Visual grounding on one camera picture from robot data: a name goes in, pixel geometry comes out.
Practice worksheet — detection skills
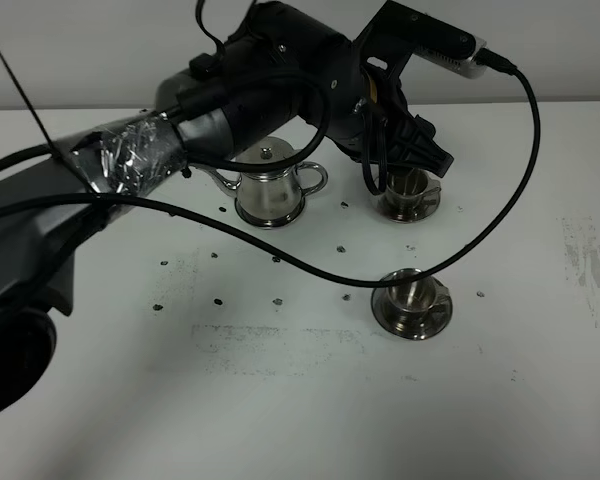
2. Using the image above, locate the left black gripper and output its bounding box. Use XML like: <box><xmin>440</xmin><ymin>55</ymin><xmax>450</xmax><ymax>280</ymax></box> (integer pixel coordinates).
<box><xmin>189</xmin><ymin>1</ymin><xmax>453</xmax><ymax>176</ymax></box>

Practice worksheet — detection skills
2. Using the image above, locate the stainless steel teapot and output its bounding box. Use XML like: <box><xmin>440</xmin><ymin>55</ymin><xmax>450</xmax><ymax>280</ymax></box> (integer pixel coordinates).
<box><xmin>201</xmin><ymin>161</ymin><xmax>328</xmax><ymax>220</ymax></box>

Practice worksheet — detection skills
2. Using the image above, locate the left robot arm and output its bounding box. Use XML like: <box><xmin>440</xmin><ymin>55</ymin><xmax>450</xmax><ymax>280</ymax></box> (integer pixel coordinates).
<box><xmin>0</xmin><ymin>1</ymin><xmax>479</xmax><ymax>412</ymax></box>

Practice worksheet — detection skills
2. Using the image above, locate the teapot steel saucer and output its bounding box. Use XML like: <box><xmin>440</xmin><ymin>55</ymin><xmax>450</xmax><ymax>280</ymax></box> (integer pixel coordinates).
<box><xmin>234</xmin><ymin>200</ymin><xmax>306</xmax><ymax>229</ymax></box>

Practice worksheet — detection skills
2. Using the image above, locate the far steel teacup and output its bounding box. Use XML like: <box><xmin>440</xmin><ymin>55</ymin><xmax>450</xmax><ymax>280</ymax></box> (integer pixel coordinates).
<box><xmin>384</xmin><ymin>169</ymin><xmax>441</xmax><ymax>208</ymax></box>

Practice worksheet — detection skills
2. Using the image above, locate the steel teacup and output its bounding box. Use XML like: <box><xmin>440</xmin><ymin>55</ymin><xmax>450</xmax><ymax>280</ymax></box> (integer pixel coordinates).
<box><xmin>384</xmin><ymin>169</ymin><xmax>441</xmax><ymax>208</ymax></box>
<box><xmin>381</xmin><ymin>268</ymin><xmax>452</xmax><ymax>315</ymax></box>

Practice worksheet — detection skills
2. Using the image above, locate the far steel saucer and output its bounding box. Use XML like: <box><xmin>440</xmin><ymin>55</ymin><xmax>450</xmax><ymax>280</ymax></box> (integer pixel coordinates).
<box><xmin>372</xmin><ymin>169</ymin><xmax>442</xmax><ymax>223</ymax></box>

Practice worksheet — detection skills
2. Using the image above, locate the near steel teacup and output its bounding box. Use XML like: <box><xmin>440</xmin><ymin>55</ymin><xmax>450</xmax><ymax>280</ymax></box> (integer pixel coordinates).
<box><xmin>381</xmin><ymin>268</ymin><xmax>452</xmax><ymax>315</ymax></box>

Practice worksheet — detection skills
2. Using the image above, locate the near steel saucer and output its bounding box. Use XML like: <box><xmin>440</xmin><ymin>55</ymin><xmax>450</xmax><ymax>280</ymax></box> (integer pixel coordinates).
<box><xmin>371</xmin><ymin>287</ymin><xmax>453</xmax><ymax>341</ymax></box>

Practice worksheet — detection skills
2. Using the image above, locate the black zip tie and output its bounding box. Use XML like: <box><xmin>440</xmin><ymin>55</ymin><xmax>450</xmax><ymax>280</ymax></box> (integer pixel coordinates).
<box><xmin>0</xmin><ymin>49</ymin><xmax>63</xmax><ymax>161</ymax></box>

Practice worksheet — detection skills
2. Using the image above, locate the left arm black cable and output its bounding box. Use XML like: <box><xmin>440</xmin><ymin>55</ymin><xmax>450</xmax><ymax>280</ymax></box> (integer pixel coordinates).
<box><xmin>0</xmin><ymin>47</ymin><xmax>542</xmax><ymax>291</ymax></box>

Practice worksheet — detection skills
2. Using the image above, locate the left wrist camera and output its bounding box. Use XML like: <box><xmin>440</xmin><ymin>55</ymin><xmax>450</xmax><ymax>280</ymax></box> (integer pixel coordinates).
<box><xmin>354</xmin><ymin>1</ymin><xmax>486</xmax><ymax>80</ymax></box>

